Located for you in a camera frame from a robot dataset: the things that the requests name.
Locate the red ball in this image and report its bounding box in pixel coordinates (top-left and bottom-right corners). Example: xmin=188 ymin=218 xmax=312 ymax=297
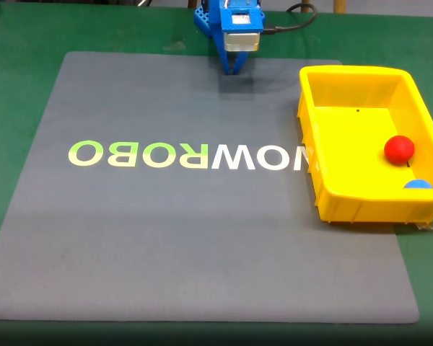
xmin=383 ymin=135 xmax=416 ymax=166

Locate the yellow plastic bin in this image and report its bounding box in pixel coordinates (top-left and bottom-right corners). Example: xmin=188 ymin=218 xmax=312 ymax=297
xmin=297 ymin=65 xmax=433 ymax=226

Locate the black camera cable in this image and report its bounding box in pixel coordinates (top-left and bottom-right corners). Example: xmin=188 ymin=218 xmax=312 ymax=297
xmin=261 ymin=3 xmax=318 ymax=36

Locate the silver camera box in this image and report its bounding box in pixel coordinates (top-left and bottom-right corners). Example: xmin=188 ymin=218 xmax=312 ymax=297
xmin=223 ymin=32 xmax=261 ymax=53

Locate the grey NOWROBO mat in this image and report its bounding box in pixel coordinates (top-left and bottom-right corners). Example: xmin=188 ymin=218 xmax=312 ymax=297
xmin=0 ymin=50 xmax=420 ymax=324

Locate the blue ball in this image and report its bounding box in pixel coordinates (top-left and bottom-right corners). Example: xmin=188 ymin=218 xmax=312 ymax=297
xmin=403 ymin=178 xmax=433 ymax=190

